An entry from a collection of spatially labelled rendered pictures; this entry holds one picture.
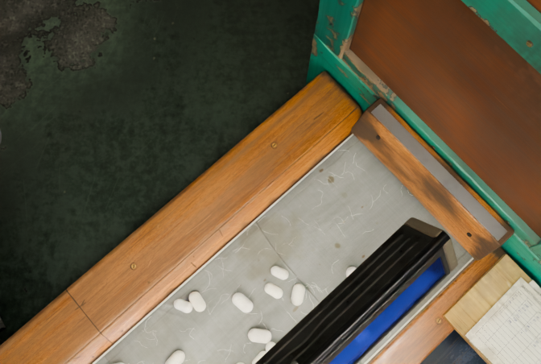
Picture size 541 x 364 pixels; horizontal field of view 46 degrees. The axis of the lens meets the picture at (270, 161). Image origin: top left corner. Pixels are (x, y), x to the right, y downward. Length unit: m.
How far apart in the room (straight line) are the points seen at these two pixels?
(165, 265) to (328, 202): 0.30
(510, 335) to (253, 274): 0.43
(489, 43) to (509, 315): 0.51
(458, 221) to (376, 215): 0.15
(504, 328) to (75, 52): 1.50
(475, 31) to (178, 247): 0.59
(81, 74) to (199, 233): 1.08
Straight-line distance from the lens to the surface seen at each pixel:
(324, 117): 1.13
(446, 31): 0.82
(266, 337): 1.07
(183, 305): 1.08
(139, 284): 1.09
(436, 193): 1.05
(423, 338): 1.10
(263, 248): 1.10
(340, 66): 1.11
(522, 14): 0.69
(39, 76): 2.10
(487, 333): 1.11
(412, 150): 1.04
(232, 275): 1.10
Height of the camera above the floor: 1.83
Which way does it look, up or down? 75 degrees down
